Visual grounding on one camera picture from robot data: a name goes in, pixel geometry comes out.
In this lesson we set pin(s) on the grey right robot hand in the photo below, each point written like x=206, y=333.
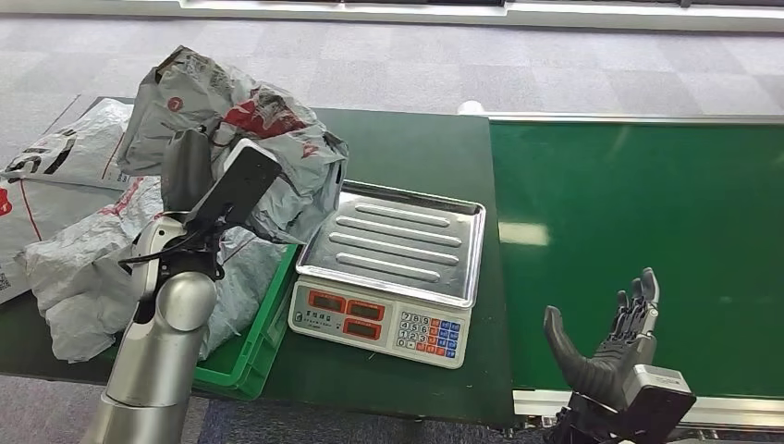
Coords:
x=597, y=374

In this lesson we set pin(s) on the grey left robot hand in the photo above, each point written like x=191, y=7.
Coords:
x=184, y=168

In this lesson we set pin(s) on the grey mailer bag red logo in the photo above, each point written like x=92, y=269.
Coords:
x=288, y=159

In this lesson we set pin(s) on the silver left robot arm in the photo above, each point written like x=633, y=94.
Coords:
x=159, y=343

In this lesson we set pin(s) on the green conveyor belt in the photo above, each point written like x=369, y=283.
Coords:
x=674, y=233

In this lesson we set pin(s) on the grey mailer bag black print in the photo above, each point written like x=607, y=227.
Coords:
x=67, y=150

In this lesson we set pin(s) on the grey mailer bag red line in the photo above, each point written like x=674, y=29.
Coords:
x=245, y=288

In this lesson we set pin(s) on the flat grey mailer bag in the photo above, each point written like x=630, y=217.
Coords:
x=43, y=211

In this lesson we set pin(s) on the green plastic bin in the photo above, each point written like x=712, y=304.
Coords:
x=257, y=343

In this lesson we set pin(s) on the dark green table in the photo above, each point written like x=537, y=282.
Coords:
x=404, y=147

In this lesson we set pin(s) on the electronic scale steel tray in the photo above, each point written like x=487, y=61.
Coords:
x=398, y=245

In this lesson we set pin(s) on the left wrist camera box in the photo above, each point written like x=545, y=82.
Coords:
x=239, y=181

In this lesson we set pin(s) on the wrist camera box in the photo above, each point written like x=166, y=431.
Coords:
x=239, y=181
x=658, y=401

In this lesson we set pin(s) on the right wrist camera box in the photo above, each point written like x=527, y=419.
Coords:
x=658, y=401

